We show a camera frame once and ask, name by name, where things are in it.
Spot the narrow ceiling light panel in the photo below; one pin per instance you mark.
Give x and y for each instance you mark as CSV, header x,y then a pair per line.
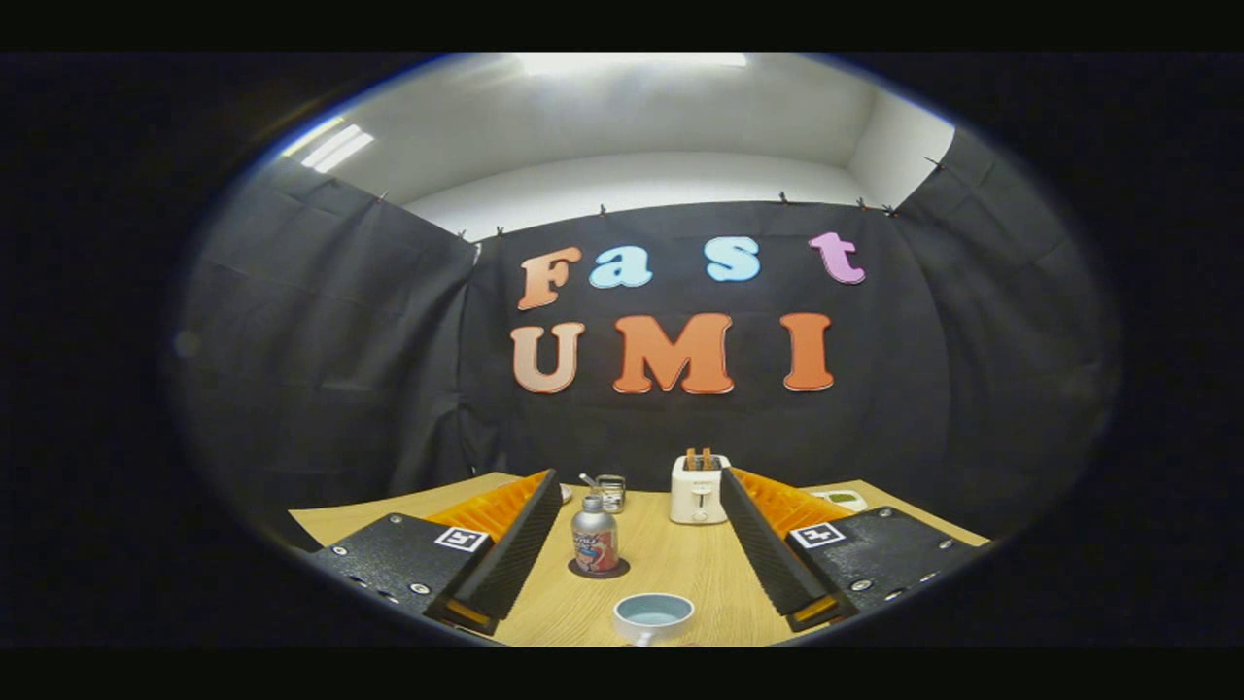
x,y
330,146

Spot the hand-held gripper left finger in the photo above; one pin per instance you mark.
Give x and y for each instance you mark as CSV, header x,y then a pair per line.
x,y
515,549

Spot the wooden table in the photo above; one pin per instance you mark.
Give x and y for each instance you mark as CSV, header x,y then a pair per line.
x,y
680,564

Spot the white cup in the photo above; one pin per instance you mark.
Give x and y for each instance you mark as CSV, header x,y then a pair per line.
x,y
653,617

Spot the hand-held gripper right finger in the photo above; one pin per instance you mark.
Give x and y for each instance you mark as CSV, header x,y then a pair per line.
x,y
768,549

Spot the silver juice bottle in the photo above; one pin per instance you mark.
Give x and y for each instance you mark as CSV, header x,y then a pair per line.
x,y
594,540

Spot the white divided snack tray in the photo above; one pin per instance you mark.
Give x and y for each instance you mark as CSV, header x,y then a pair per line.
x,y
841,500

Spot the black backdrop cloth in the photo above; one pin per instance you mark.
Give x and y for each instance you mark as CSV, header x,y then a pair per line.
x,y
389,321

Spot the metal mesh holder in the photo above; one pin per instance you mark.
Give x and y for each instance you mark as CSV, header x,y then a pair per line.
x,y
610,494

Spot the white toaster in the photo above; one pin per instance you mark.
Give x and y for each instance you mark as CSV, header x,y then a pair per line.
x,y
698,498

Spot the dark brown round coaster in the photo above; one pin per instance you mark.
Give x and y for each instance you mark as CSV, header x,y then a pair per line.
x,y
622,568

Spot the wide ceiling light panel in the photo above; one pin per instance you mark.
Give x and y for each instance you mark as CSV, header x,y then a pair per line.
x,y
632,63

